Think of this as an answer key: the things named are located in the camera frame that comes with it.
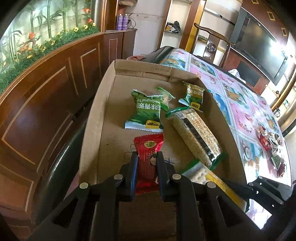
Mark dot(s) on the artificial flower planter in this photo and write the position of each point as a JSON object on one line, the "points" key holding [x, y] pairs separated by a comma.
{"points": [[34, 48]]}

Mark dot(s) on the black flat television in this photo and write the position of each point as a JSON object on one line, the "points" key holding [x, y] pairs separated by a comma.
{"points": [[261, 51]]}

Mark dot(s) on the clear green-ended cracker packet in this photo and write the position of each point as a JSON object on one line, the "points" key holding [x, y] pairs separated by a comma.
{"points": [[196, 134]]}

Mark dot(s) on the black chair back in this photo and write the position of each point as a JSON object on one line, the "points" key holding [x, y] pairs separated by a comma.
{"points": [[159, 55], [57, 166]]}

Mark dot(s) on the cardboard box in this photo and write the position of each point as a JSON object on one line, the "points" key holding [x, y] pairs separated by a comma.
{"points": [[115, 129]]}

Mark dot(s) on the large green snack packet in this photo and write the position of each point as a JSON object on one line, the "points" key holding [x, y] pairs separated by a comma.
{"points": [[144, 111]]}

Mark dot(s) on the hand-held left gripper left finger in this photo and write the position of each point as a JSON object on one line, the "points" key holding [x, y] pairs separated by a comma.
{"points": [[133, 176]]}

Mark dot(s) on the white plastic bag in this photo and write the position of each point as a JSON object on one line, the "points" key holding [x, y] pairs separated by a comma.
{"points": [[234, 72]]}

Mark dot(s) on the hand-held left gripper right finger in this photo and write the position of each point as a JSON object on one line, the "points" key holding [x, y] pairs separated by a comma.
{"points": [[160, 171]]}

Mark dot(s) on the yellow cracker packet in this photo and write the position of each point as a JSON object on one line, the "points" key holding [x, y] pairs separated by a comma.
{"points": [[217, 183]]}

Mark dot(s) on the wooden television cabinet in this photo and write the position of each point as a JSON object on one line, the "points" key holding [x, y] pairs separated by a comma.
{"points": [[263, 82]]}

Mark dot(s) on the carved wooden armchair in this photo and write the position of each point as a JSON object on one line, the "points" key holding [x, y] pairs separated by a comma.
{"points": [[211, 47]]}

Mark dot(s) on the small green snack packet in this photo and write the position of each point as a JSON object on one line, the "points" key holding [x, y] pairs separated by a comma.
{"points": [[167, 96]]}

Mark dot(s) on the brown wooden panel cabinet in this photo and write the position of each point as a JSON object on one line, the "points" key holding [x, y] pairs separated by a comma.
{"points": [[46, 104]]}

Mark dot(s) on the red snack packet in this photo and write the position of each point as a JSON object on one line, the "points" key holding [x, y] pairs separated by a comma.
{"points": [[148, 153]]}

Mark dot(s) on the white alcove shelf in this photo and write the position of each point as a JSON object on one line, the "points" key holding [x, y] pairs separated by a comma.
{"points": [[172, 34]]}

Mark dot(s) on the pile of snack packets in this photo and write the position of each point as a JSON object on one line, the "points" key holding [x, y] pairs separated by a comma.
{"points": [[269, 143]]}

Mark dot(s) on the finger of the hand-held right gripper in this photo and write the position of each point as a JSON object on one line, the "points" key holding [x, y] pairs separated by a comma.
{"points": [[261, 193], [275, 184]]}

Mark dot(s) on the dark cloth bundle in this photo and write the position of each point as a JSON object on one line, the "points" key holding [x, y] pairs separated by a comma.
{"points": [[174, 26]]}

